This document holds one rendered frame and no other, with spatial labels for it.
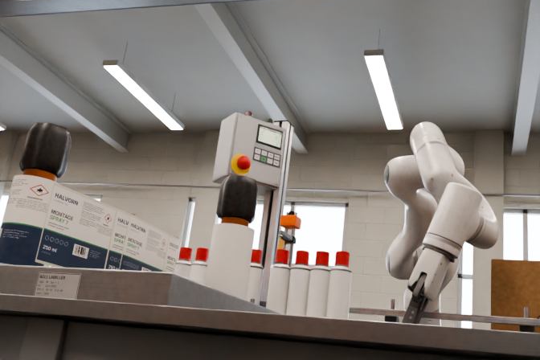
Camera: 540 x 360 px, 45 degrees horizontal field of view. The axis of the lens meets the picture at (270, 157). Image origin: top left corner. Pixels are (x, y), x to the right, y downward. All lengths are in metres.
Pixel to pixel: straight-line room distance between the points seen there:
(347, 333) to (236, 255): 0.71
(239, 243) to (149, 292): 0.52
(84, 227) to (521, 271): 1.01
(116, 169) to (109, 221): 7.36
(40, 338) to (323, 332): 0.38
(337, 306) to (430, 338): 0.92
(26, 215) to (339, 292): 0.72
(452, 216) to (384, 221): 5.85
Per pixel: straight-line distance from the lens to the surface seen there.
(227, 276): 1.33
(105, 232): 1.34
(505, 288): 1.68
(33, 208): 1.24
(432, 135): 1.77
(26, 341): 0.90
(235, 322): 0.70
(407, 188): 1.94
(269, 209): 1.84
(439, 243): 1.49
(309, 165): 7.71
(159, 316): 0.75
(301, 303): 1.58
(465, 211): 1.51
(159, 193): 8.28
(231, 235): 1.34
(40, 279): 0.97
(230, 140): 1.81
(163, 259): 1.51
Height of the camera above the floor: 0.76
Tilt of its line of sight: 19 degrees up
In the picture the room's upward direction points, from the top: 7 degrees clockwise
